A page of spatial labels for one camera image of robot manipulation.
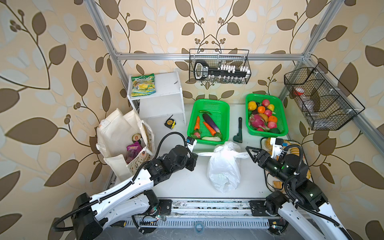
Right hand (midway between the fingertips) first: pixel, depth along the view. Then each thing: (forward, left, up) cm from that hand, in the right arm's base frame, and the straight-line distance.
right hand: (249, 152), depth 66 cm
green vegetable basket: (+48, +5, -23) cm, 53 cm away
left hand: (+3, +23, -8) cm, 24 cm away
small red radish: (+24, +23, -21) cm, 40 cm away
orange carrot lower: (+28, +13, -23) cm, 38 cm away
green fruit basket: (+37, -26, -19) cm, 49 cm away
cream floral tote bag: (+16, +65, -15) cm, 69 cm away
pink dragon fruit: (+31, -17, -16) cm, 39 cm away
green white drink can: (+19, +60, -15) cm, 64 cm away
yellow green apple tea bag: (+37, +52, +10) cm, 65 cm away
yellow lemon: (+45, -18, -16) cm, 51 cm away
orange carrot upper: (+32, +23, -22) cm, 45 cm away
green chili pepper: (+48, +17, -24) cm, 56 cm away
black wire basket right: (+19, -41, +9) cm, 46 cm away
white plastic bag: (-4, +11, -11) cm, 16 cm away
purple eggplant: (+35, +14, -22) cm, 44 cm away
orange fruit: (+43, -25, -19) cm, 53 cm away
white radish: (+21, +14, -21) cm, 33 cm away
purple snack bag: (+10, +59, -13) cm, 62 cm away
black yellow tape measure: (+35, +42, -22) cm, 59 cm away
